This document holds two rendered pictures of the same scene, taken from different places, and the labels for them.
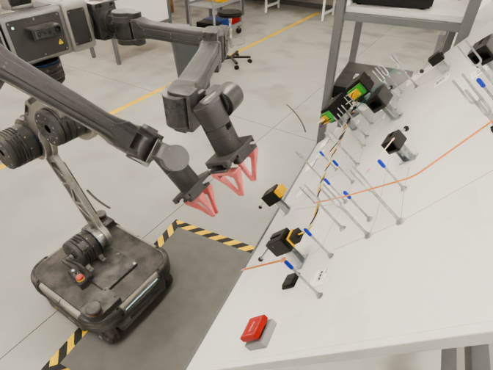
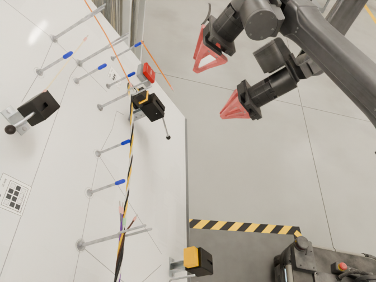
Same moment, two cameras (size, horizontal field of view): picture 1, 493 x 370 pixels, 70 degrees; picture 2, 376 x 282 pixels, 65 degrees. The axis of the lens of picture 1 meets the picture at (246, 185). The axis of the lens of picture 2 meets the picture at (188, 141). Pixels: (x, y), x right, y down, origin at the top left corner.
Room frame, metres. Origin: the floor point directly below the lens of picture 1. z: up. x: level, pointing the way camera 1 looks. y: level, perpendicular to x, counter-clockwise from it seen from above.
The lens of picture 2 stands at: (1.08, -0.34, 1.68)
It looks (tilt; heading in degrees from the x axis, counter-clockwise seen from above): 48 degrees down; 142
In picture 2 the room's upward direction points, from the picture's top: 16 degrees clockwise
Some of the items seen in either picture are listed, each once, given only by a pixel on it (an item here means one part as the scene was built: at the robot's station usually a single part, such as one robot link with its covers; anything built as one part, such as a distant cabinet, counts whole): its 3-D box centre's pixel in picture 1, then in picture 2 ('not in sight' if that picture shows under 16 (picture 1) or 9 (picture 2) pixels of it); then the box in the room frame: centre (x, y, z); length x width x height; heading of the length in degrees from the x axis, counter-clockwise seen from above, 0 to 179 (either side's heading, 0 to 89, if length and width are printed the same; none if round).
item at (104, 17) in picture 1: (113, 21); not in sight; (1.33, 0.47, 1.45); 0.09 x 0.08 x 0.12; 147
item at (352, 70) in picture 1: (372, 84); not in sight; (1.64, -0.61, 1.09); 0.35 x 0.33 x 0.07; 155
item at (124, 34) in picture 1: (124, 28); not in sight; (1.27, 0.41, 1.44); 0.10 x 0.09 x 0.05; 57
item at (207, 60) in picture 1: (198, 73); (341, 61); (0.84, 0.12, 1.45); 0.43 x 0.06 x 0.11; 173
